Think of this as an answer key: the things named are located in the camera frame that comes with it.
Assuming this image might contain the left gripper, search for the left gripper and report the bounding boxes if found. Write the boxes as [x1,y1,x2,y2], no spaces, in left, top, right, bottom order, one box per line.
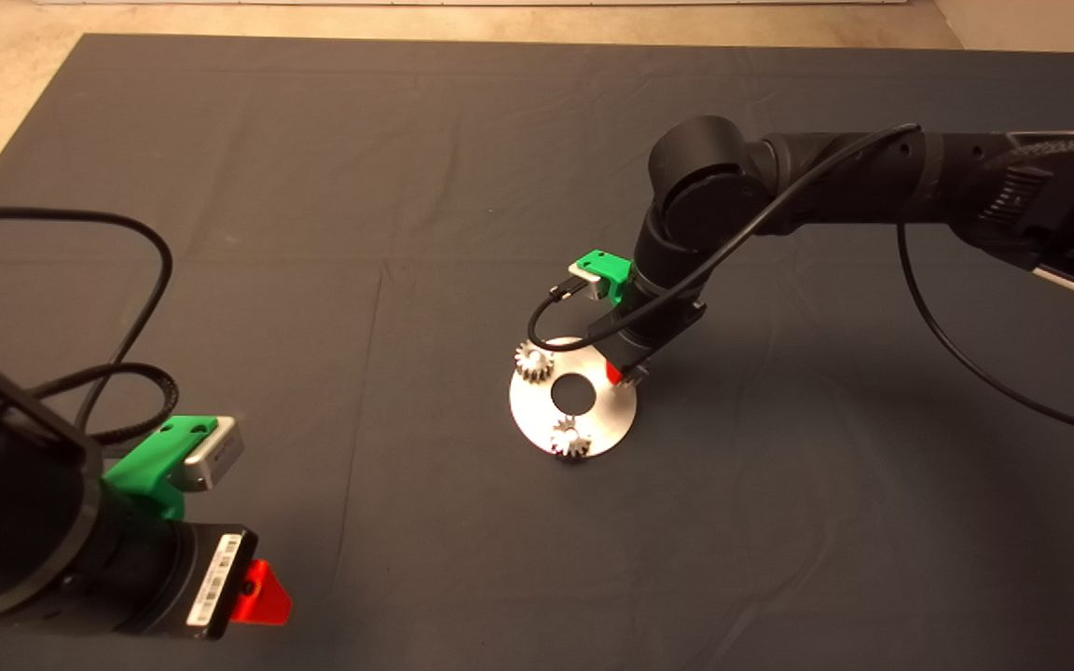
[150,522,294,641]

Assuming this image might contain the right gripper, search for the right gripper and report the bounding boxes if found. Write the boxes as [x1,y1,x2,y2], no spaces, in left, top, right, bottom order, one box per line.
[586,287,708,386]

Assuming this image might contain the round metal carrier plate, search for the round metal carrier plate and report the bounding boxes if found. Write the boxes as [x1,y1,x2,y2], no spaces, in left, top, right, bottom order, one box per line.
[508,336,639,459]

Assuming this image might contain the dark grey table cloth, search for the dark grey table cloth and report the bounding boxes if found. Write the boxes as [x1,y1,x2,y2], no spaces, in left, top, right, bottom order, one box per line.
[0,35,1074,671]

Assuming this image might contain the right green camera mount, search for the right green camera mount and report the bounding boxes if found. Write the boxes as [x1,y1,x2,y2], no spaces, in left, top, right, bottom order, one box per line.
[574,249,634,305]

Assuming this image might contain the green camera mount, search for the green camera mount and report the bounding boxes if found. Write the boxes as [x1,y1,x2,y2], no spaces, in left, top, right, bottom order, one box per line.
[102,415,219,521]
[574,249,634,305]

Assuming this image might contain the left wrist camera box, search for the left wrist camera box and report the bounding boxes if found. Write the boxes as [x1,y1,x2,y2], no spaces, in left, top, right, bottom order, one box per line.
[178,416,244,492]

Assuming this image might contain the left green camera mount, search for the left green camera mount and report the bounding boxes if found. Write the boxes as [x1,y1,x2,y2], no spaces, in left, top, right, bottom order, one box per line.
[102,415,219,521]

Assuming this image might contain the black braided cable loop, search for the black braided cable loop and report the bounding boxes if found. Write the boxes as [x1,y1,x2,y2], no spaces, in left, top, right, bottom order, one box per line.
[29,362,180,445]

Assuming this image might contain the thin left arm cable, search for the thin left arm cable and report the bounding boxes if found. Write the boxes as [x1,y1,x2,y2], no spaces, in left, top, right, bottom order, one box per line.
[0,207,173,430]

